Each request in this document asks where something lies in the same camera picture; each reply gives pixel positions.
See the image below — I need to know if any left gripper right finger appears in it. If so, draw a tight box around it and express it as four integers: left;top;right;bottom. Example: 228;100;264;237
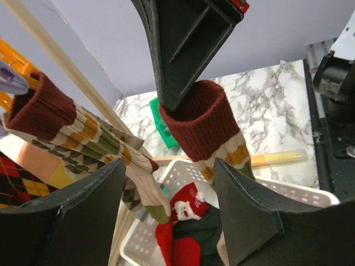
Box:
214;158;354;265

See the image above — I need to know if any red santa sock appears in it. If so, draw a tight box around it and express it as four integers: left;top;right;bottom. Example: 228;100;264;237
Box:
155;182;224;266

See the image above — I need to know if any white oval clip hanger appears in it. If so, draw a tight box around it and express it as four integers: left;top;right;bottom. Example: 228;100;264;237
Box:
1;38;39;111

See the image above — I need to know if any wooden clothes rack frame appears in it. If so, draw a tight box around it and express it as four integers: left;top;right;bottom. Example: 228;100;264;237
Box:
2;0;192;266

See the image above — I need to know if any beige brown argyle sock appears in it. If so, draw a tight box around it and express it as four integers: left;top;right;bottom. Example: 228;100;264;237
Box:
5;115;144;212

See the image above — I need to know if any striped argyle sock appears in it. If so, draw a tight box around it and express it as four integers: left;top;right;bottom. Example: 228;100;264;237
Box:
2;72;171;224

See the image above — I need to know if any black red yellow argyle sock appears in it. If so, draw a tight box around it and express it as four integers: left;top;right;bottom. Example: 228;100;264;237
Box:
0;152;58;208

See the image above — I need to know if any white perforated plastic basket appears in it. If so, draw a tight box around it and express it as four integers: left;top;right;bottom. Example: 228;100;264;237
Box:
120;159;340;265

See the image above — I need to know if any yellow translucent tube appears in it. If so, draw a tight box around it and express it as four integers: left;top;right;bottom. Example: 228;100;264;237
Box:
251;149;308;167

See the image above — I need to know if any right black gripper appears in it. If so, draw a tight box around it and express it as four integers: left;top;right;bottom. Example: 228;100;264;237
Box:
132;0;250;111

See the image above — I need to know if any green plastic bin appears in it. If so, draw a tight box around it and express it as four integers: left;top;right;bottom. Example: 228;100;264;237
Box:
149;98;178;149

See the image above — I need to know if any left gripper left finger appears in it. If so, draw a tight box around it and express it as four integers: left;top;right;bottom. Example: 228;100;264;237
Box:
1;158;126;266

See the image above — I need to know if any black metal base rail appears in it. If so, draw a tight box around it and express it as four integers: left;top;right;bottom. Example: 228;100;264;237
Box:
302;38;355;200

